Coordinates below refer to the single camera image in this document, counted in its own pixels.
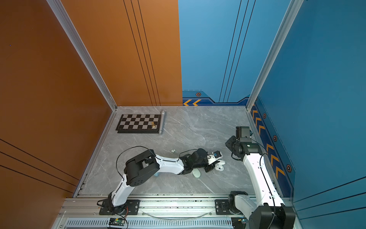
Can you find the black white chessboard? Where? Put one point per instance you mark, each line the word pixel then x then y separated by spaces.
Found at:
pixel 138 124

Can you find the aluminium corner post left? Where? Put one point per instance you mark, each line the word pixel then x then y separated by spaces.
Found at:
pixel 63 18

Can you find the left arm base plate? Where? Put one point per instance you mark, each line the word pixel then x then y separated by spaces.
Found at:
pixel 131 207

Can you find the aluminium corner post right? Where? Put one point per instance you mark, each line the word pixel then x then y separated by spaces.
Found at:
pixel 284 28

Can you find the aluminium corner post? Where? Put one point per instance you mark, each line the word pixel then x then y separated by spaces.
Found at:
pixel 284 28
pixel 63 18

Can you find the mint green charging case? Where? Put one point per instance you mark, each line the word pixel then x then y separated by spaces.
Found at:
pixel 196 173

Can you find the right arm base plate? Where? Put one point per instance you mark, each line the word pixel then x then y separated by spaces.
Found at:
pixel 222 207

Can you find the white earbud charging case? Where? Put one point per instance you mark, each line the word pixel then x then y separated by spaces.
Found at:
pixel 219 166

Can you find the green circuit board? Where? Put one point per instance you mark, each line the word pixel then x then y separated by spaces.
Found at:
pixel 117 223

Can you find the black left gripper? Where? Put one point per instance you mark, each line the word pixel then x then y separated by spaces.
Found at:
pixel 211 167

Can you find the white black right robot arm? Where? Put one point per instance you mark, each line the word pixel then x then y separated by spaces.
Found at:
pixel 269 211

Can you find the silver microphone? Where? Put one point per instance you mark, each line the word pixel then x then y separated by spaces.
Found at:
pixel 162 120

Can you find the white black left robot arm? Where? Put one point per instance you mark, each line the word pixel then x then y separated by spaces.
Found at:
pixel 142 167

